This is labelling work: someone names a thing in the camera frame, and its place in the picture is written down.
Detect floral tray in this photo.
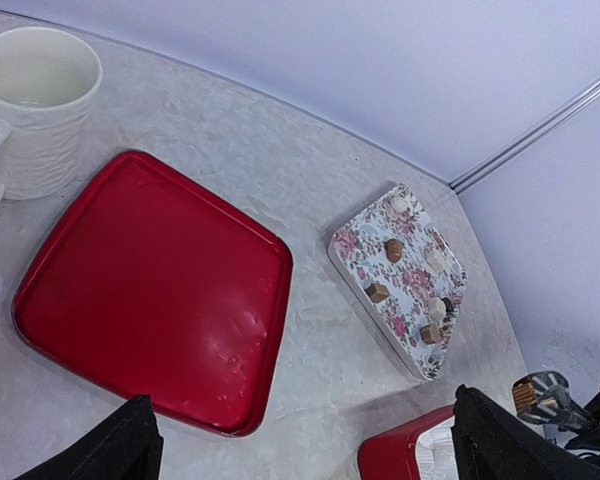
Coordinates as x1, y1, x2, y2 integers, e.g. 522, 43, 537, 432
328, 184, 467, 381

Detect steel serving tongs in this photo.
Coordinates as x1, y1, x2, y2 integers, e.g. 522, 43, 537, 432
513, 371, 596, 433

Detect right aluminium frame post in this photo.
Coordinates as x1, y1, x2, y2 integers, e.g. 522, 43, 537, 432
449, 77, 600, 195

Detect tan hexagon chocolate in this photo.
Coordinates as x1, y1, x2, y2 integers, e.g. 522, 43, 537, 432
420, 323, 441, 345

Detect brown caramel chocolate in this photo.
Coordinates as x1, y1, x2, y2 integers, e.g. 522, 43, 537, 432
385, 238, 404, 264

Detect white chocolate on tray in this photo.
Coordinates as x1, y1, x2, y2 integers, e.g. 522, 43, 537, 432
390, 195, 409, 212

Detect light brown chocolate cube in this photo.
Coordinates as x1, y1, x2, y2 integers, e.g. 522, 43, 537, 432
365, 282, 390, 304

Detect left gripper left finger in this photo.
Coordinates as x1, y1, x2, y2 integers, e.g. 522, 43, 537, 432
20, 395, 163, 479

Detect red chocolate tin box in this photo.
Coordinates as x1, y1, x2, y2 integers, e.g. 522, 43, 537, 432
357, 406, 454, 480

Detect small black chocolate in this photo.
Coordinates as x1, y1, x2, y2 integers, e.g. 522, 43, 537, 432
442, 297, 454, 313

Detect red tin lid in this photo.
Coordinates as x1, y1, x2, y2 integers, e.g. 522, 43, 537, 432
12, 151, 293, 437

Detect white cube chocolate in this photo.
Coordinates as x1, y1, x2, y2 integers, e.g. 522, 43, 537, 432
425, 250, 446, 274

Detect cream ribbed mug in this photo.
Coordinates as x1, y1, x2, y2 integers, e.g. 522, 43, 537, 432
0, 26, 103, 202

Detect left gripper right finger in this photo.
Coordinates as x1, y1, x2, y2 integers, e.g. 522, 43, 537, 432
452, 385, 600, 480

